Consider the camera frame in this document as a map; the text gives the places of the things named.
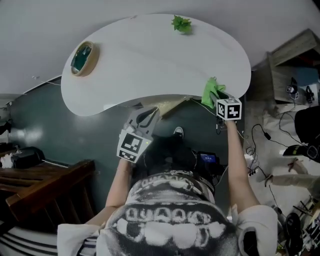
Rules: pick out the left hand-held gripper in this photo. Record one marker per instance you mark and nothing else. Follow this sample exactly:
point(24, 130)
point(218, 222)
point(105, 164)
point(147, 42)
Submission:
point(132, 147)

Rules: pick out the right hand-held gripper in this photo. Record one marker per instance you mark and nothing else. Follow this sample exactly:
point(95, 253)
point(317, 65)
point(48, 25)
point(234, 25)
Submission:
point(228, 110)

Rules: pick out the green cloth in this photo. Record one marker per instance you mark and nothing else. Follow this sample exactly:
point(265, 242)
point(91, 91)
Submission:
point(208, 95)

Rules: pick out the person's left forearm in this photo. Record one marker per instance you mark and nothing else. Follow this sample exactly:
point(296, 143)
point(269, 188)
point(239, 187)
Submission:
point(117, 190)

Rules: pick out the person's right forearm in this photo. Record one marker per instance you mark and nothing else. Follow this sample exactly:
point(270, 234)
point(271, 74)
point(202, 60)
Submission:
point(237, 170)

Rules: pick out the white oval table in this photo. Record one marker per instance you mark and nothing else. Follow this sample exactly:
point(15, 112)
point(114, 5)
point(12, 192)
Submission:
point(155, 67)

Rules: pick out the person's black white shoe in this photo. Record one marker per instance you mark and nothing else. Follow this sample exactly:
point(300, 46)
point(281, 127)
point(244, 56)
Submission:
point(178, 132)

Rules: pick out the person's black trousers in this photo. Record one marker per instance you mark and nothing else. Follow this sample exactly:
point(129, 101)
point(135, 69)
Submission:
point(170, 155)

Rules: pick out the white floor sheet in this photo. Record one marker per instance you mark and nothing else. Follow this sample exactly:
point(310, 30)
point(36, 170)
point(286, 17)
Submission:
point(275, 116)

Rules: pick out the black device with screen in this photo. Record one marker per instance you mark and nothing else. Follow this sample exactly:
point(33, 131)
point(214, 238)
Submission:
point(207, 158)

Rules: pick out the grey shelf unit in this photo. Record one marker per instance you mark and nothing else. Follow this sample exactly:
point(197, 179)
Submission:
point(280, 65)

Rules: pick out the black device with white tag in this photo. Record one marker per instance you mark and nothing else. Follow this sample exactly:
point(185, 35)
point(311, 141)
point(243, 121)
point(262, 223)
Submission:
point(310, 95)
point(292, 88)

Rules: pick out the round woven basket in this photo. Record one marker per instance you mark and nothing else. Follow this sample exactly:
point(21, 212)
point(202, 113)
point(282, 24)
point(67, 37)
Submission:
point(95, 58)

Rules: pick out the small potted green plant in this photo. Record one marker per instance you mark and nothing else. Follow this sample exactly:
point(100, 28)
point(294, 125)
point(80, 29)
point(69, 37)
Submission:
point(182, 24)

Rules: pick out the dark green pouch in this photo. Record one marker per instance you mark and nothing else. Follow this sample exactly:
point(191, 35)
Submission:
point(80, 60)

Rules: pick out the black and green shoe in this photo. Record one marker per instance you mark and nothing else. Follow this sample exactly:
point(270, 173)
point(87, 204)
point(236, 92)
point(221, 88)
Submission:
point(295, 150)

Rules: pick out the person's black and white shirt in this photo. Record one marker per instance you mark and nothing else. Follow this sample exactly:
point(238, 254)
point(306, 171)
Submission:
point(170, 220)

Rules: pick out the dark wooden staircase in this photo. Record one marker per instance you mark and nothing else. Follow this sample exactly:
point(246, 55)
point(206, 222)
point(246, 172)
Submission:
point(45, 190)

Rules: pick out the black bag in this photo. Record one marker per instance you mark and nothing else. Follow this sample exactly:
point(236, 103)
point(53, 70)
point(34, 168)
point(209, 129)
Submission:
point(28, 157)

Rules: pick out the black white striped mat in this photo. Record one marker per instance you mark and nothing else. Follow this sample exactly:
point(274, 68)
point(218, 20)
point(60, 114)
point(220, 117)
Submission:
point(20, 242)

